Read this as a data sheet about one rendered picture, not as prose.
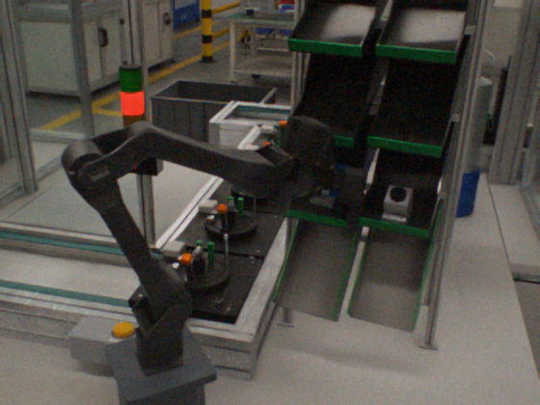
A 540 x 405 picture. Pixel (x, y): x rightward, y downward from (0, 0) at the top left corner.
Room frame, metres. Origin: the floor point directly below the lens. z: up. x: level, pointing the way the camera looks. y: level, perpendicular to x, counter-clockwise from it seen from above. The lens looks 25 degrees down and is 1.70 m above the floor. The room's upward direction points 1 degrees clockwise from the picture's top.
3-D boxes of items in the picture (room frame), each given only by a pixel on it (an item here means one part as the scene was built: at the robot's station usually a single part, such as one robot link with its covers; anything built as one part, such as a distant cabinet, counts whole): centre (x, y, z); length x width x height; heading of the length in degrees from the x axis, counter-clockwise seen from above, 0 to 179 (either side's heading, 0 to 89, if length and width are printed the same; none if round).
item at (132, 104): (1.31, 0.32, 1.33); 0.05 x 0.05 x 0.05
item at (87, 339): (0.97, 0.29, 0.93); 0.21 x 0.07 x 0.06; 78
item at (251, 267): (1.16, 0.16, 0.96); 0.24 x 0.24 x 0.02; 78
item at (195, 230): (1.41, 0.10, 1.01); 0.24 x 0.24 x 0.13; 78
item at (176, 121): (3.29, 0.32, 0.73); 0.62 x 0.42 x 0.23; 78
